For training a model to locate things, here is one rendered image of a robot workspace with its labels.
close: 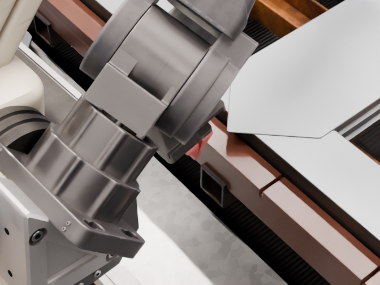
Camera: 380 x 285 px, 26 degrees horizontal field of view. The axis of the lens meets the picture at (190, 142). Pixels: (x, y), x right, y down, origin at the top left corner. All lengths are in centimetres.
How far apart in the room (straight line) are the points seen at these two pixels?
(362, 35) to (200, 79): 70
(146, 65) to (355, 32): 71
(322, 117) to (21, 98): 57
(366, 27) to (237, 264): 41
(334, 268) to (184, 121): 49
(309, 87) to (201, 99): 59
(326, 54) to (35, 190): 72
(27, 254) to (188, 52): 19
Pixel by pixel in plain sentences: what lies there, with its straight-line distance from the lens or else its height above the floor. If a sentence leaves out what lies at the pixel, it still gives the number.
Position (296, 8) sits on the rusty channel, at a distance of 158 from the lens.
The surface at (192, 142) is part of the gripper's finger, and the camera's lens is 101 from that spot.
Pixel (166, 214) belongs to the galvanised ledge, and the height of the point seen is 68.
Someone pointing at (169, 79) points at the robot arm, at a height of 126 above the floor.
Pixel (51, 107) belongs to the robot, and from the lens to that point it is 90.
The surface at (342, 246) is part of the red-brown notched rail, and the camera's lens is 105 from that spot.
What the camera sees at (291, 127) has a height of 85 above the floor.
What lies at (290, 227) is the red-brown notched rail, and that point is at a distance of 108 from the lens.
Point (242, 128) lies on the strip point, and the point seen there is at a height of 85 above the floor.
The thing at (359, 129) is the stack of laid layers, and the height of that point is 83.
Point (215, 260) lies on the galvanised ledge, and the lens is 120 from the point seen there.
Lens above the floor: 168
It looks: 49 degrees down
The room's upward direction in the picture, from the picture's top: straight up
